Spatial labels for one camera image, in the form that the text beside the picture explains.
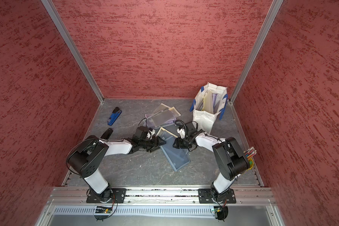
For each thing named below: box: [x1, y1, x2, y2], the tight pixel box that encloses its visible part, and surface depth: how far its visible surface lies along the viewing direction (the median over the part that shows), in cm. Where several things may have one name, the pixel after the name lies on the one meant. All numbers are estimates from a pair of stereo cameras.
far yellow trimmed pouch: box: [152, 103, 182, 118], surface depth 113 cm
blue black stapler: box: [107, 106, 122, 126], surface depth 109 cm
